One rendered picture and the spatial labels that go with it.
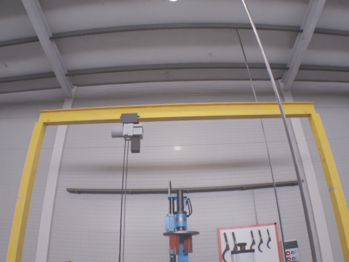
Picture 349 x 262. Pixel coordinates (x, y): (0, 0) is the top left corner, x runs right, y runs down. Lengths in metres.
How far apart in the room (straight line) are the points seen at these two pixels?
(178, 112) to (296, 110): 2.24
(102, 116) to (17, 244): 2.57
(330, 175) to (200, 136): 3.74
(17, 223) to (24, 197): 0.42
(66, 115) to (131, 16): 3.21
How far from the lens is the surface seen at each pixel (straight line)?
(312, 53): 8.41
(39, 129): 4.81
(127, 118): 4.25
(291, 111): 4.83
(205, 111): 4.36
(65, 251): 6.62
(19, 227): 4.33
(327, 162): 4.53
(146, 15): 6.64
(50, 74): 8.37
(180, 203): 4.16
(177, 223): 3.98
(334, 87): 9.56
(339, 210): 4.37
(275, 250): 6.37
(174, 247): 3.79
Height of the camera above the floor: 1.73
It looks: 29 degrees up
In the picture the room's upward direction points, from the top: 2 degrees counter-clockwise
